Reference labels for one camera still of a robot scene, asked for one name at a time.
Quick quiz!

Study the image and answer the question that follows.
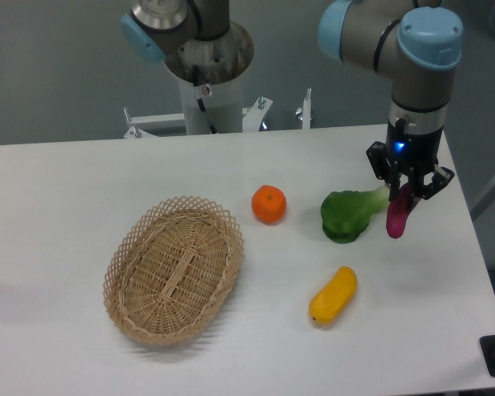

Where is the woven wicker basket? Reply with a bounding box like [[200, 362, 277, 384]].
[[103, 196, 243, 347]]

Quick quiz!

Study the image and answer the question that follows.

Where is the green bok choy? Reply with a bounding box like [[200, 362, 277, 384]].
[[320, 186, 389, 244]]

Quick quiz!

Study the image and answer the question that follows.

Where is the orange tangerine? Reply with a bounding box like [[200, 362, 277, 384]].
[[251, 185, 287, 225]]

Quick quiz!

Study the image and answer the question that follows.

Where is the magenta sweet potato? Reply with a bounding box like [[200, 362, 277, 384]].
[[386, 183, 413, 238]]

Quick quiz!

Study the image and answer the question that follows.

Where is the yellow mango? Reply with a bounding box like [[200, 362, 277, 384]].
[[309, 266, 358, 326]]

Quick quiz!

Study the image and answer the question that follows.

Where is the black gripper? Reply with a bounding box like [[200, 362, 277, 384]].
[[366, 118, 455, 207]]

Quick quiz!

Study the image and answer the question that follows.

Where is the black cable on pedestal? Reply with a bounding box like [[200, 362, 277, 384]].
[[191, 64, 218, 135]]

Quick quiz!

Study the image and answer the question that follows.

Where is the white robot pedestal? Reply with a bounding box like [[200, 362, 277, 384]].
[[165, 21, 254, 111]]

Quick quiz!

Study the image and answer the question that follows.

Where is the white metal base frame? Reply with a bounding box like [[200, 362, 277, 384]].
[[122, 87, 314, 139]]

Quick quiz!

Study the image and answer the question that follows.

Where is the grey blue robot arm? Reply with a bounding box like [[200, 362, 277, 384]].
[[120, 1, 463, 209]]

